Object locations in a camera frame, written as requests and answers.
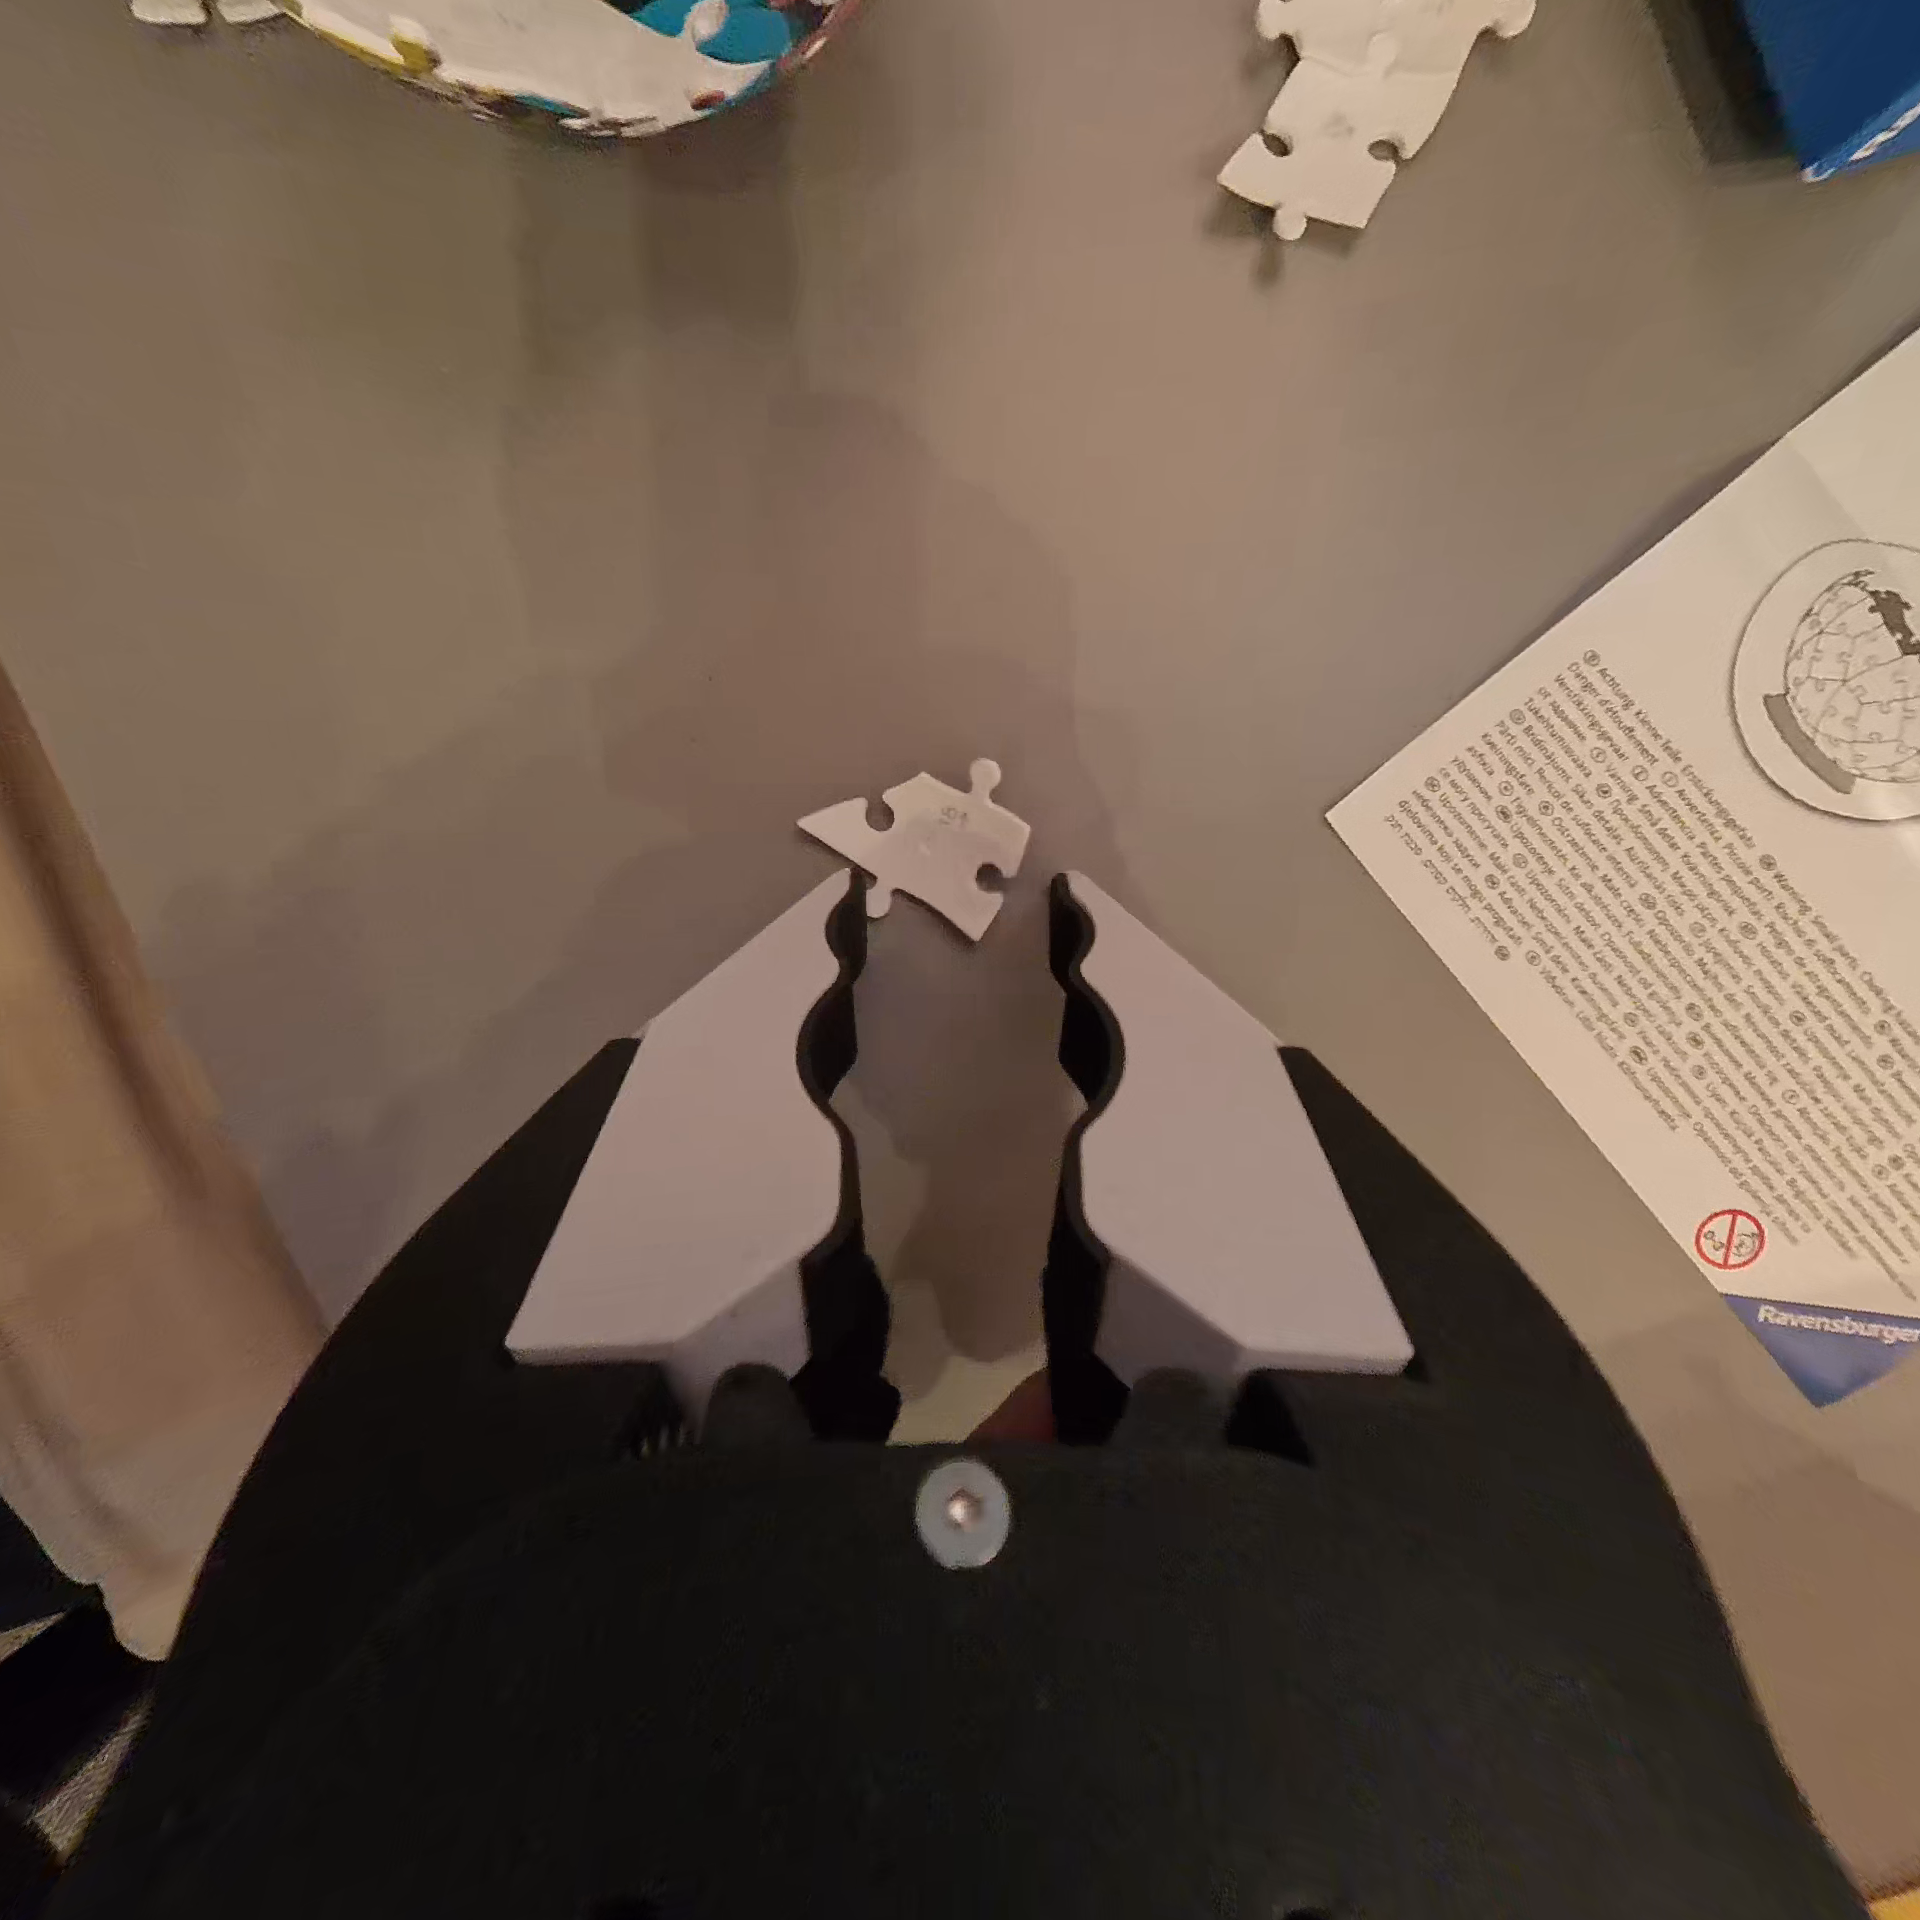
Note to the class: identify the partly built puzzle ball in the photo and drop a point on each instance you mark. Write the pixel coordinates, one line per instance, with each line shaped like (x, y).
(570, 60)

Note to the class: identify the white puzzle piece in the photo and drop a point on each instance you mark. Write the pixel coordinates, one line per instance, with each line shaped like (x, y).
(193, 8)
(939, 847)

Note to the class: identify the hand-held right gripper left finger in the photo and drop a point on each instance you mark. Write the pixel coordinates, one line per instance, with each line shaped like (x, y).
(673, 1216)

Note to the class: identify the small joined puzzle piece cluster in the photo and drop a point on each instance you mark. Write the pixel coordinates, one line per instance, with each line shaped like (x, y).
(1366, 107)

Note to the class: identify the white instruction leaflet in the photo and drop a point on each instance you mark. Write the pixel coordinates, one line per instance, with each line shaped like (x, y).
(1681, 901)

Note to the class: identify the blue puzzle box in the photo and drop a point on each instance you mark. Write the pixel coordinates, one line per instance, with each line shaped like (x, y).
(1802, 78)

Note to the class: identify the person's beige trouser leg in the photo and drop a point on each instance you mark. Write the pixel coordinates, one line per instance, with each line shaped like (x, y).
(118, 1199)

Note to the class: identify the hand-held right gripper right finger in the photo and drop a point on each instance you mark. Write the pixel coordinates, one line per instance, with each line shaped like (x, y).
(1228, 1216)

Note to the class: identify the person's black clothing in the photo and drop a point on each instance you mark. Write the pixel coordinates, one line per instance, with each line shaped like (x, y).
(59, 1695)

